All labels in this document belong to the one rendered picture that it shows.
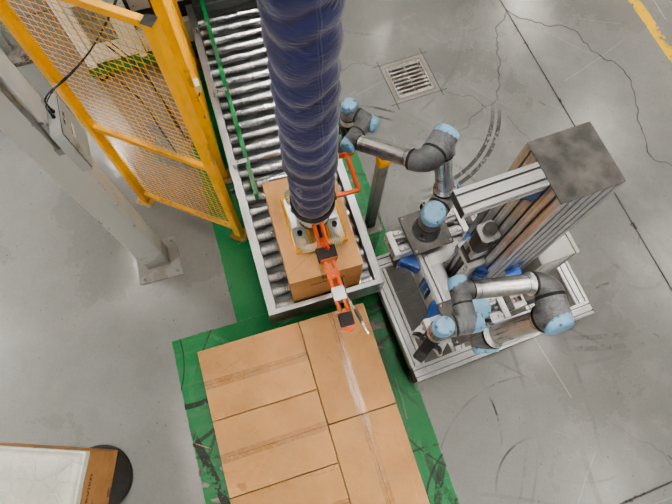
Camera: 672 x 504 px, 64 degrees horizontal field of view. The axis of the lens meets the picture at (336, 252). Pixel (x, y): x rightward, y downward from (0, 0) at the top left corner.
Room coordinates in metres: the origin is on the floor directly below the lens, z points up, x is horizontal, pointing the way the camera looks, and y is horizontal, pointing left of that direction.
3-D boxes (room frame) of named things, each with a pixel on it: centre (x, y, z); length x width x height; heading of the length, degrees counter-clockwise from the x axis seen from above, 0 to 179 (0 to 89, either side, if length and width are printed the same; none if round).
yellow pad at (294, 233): (1.07, 0.22, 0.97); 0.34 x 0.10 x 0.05; 19
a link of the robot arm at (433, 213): (1.05, -0.47, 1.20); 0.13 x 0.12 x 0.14; 150
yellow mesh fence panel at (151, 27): (1.47, 1.06, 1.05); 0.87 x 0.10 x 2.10; 72
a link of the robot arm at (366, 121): (1.39, -0.10, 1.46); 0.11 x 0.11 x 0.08; 60
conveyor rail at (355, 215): (1.98, 0.13, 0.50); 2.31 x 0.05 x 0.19; 20
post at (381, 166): (1.48, -0.24, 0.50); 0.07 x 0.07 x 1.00; 20
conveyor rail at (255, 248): (1.76, 0.74, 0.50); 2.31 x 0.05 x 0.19; 20
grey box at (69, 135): (1.16, 1.15, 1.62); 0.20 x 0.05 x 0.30; 20
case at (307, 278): (1.08, 0.14, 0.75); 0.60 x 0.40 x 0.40; 19
